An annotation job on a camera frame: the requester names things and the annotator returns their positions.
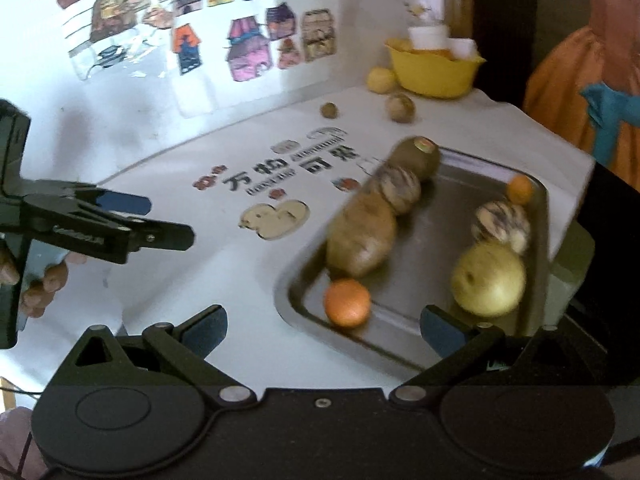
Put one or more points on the yellow plastic bowl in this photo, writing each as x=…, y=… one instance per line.
x=432, y=75

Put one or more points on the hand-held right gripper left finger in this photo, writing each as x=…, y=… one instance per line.
x=207, y=332

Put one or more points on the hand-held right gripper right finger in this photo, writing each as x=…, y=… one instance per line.
x=442, y=332

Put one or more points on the green-brown oval fruit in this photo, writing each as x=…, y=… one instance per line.
x=415, y=157

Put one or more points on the metal tray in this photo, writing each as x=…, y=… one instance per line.
x=425, y=300

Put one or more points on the person's left hand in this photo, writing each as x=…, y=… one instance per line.
x=45, y=285

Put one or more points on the small striped pepino melon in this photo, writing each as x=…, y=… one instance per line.
x=400, y=107

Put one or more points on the cluster of paper house drawings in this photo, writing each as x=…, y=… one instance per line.
x=247, y=50

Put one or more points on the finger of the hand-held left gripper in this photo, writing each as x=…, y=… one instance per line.
x=125, y=202
x=165, y=235

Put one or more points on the small brown round fruit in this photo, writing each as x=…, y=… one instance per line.
x=328, y=109

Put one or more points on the white lidded jar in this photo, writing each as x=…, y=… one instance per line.
x=427, y=37

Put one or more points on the green pear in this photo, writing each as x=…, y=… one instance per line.
x=489, y=280

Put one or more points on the pink clothing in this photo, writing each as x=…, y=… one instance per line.
x=17, y=445

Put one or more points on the green-brown mango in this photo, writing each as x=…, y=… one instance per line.
x=360, y=237

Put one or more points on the small orange citrus fruit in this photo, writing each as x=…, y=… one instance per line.
x=520, y=189
x=347, y=303

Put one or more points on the yellow lemon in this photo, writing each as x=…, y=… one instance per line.
x=381, y=80

